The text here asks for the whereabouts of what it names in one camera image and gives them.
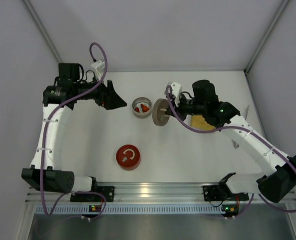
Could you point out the beige round lid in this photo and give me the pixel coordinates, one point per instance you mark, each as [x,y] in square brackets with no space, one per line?
[159,116]

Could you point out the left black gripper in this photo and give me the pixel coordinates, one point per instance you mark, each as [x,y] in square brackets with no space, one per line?
[104,95]

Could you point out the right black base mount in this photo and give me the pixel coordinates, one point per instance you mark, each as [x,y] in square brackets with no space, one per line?
[214,193]

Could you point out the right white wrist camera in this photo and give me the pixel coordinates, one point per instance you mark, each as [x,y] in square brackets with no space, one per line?
[174,90]

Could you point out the slotted cable duct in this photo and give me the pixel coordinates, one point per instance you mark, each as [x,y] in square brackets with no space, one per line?
[140,209]

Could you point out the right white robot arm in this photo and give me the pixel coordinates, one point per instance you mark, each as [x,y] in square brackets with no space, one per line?
[278,170]

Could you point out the aluminium mounting rail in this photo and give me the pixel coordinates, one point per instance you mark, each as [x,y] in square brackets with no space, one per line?
[148,193]

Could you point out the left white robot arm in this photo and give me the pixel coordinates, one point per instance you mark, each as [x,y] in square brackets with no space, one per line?
[45,171]

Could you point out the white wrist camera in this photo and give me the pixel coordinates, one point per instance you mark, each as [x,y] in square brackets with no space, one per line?
[174,90]
[98,68]

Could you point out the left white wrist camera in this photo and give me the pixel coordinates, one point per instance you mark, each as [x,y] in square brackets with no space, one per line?
[98,68]

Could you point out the metal serving tongs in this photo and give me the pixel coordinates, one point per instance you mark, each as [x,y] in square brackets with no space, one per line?
[245,115]

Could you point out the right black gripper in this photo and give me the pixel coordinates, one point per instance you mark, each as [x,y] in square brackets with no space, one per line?
[174,108]

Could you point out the red round lid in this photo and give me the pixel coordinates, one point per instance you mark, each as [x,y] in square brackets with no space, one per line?
[128,154]

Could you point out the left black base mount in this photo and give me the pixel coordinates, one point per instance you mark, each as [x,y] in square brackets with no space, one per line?
[94,195]

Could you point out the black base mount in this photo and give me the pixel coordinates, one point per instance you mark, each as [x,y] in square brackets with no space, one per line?
[94,195]
[214,193]

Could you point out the bamboo woven tray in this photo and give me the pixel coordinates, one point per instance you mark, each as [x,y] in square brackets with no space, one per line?
[198,122]

